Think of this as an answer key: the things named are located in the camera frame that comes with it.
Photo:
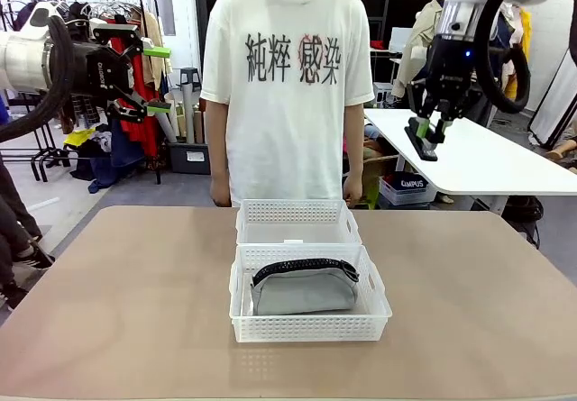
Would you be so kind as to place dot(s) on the black plastic stool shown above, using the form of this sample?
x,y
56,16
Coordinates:
x,y
188,76

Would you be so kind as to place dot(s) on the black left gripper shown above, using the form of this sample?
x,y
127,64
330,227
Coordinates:
x,y
90,72

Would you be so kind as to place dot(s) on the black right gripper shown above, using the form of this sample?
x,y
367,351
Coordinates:
x,y
451,67

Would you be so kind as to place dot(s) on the yellow hanging garment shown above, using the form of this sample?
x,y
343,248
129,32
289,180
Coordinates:
x,y
518,76

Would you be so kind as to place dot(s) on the blue cloth pile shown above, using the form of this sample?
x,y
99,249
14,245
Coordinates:
x,y
119,157

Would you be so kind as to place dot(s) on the red hanging dress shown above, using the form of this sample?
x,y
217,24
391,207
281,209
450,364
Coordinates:
x,y
144,126

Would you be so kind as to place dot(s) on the person's left hand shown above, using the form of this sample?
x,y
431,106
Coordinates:
x,y
353,190

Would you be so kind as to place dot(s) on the person's right hand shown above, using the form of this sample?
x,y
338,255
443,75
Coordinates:
x,y
221,194

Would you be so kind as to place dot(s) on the yellow cloth pile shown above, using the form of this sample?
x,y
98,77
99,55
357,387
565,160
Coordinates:
x,y
81,136

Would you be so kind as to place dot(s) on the black stapler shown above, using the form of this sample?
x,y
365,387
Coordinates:
x,y
428,151

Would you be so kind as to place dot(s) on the black metal clothes rack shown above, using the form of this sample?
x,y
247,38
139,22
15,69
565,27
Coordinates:
x,y
153,13

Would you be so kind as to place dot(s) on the white perforated plastic basket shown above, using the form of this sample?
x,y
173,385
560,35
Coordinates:
x,y
306,329
297,221

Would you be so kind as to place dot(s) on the bystander dark trouser legs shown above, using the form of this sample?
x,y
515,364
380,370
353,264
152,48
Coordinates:
x,y
13,212

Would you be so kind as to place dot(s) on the white basket with dark cap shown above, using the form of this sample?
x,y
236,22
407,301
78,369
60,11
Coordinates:
x,y
408,189

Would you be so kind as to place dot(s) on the beige hanging garment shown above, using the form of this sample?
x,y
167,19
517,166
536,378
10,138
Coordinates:
x,y
155,72

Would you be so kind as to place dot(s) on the white background table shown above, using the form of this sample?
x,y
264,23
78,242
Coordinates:
x,y
473,162

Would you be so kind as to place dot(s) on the black bag under table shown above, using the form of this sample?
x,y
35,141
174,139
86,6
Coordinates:
x,y
523,216

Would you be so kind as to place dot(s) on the grey zippered pencil pouch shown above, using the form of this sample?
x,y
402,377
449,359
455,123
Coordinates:
x,y
302,295

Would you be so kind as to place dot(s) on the person's right forearm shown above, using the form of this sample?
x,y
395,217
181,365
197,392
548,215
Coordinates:
x,y
217,153

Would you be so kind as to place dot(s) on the dark grey storage box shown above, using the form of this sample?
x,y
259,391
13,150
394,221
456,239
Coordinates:
x,y
187,157

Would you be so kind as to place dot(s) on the person's left forearm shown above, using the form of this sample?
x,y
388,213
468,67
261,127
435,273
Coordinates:
x,y
354,148

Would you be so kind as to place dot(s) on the mannequin with beige coat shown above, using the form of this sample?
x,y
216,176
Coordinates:
x,y
414,58

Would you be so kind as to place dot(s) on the person in white t-shirt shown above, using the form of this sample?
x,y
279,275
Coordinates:
x,y
288,139

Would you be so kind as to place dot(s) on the green bin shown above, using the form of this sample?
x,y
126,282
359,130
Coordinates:
x,y
372,194

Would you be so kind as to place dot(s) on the bundle of paper rolls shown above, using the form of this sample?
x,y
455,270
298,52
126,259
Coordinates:
x,y
185,117

